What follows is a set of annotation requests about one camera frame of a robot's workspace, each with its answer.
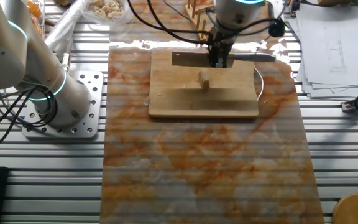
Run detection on wooden peg rack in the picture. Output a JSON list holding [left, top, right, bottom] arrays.
[[185, 0, 216, 41]]

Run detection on orange marble pattern mat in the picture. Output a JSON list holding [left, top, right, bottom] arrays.
[[99, 0, 325, 224]]

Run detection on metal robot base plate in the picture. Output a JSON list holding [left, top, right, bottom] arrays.
[[21, 70, 104, 139]]

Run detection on orange fruit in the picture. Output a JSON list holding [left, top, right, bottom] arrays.
[[25, 0, 42, 19], [32, 21, 44, 37]]

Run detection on roll of clear plastic bags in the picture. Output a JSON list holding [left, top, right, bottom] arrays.
[[44, 0, 84, 55]]

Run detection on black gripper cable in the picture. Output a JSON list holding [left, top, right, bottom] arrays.
[[127, 0, 288, 45]]

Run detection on peeled lotus root piece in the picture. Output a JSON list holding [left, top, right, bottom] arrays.
[[198, 69, 211, 93]]

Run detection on steel kitchen cleaver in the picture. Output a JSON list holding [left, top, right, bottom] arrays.
[[172, 50, 277, 68]]

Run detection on stack of white papers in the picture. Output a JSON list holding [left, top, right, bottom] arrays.
[[287, 2, 358, 100]]

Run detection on bag of lotus root slices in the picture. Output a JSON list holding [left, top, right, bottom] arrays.
[[80, 0, 134, 26]]

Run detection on black cable bundle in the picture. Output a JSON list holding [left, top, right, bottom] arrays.
[[0, 85, 58, 156]]

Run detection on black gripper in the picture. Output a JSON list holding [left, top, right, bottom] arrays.
[[208, 29, 234, 68]]

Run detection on oranges in bag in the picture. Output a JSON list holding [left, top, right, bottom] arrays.
[[25, 0, 47, 40]]

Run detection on wooden cutting board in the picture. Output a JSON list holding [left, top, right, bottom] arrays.
[[148, 49, 265, 119]]

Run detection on round wooden lid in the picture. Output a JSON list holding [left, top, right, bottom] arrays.
[[331, 193, 358, 224]]

